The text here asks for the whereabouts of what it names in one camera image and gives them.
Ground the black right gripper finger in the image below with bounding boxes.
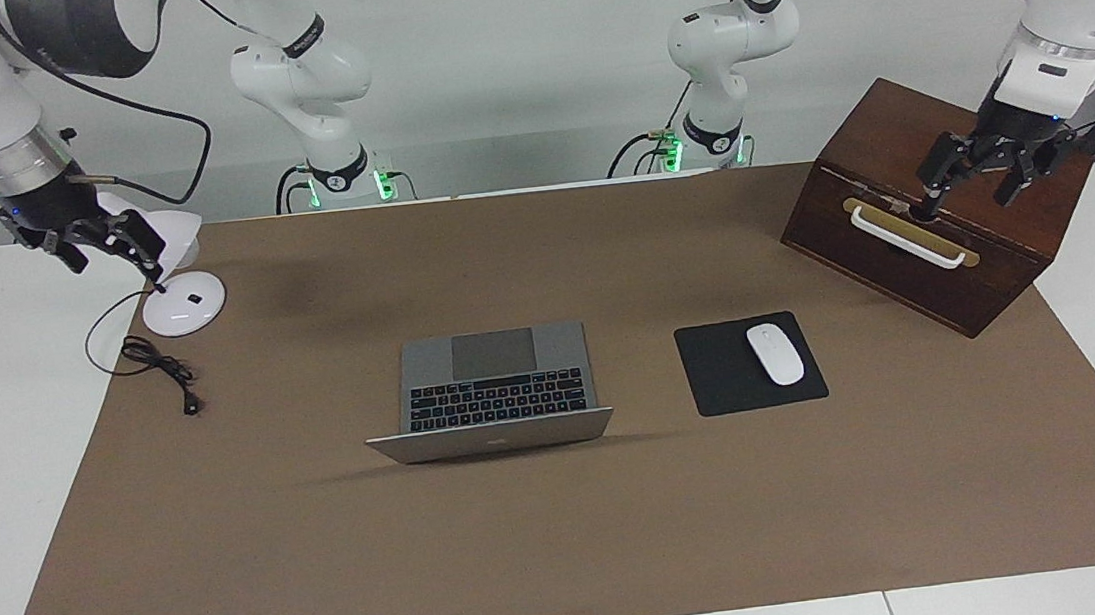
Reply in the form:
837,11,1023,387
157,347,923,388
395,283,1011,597
91,206,171,299
28,229,93,281

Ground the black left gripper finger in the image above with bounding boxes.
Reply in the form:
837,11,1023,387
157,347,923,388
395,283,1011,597
909,128,982,223
988,138,1066,208

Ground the silver grey laptop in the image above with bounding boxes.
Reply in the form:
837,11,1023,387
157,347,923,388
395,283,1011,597
355,318,619,469

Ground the dark brown wooden box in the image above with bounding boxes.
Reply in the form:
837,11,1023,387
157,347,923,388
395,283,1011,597
766,58,1095,357

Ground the white desk lamp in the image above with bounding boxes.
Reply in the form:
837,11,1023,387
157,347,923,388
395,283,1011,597
95,182,231,344

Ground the white computer mouse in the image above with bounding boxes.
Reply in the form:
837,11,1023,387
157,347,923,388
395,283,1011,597
745,320,807,390

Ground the black mouse pad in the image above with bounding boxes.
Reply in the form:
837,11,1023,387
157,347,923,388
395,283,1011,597
672,307,831,421

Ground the brown table mat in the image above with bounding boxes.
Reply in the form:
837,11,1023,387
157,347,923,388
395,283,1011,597
0,134,1095,615

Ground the white box handle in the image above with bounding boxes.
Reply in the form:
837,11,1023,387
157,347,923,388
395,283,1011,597
847,195,969,279

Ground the brass handle backplate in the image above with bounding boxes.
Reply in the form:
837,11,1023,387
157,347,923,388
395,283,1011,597
841,185,983,280

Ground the black lamp power cable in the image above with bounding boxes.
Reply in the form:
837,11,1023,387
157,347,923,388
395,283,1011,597
80,284,205,426

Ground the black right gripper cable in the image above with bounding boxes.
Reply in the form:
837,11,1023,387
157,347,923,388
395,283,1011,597
0,0,268,222

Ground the black right base cable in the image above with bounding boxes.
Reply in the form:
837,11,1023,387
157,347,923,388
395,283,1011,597
271,163,316,216

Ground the black base cable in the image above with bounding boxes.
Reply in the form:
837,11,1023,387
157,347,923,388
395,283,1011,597
599,81,702,180
271,163,316,216

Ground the black left base cable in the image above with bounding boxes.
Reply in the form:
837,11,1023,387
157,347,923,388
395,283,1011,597
599,81,702,180

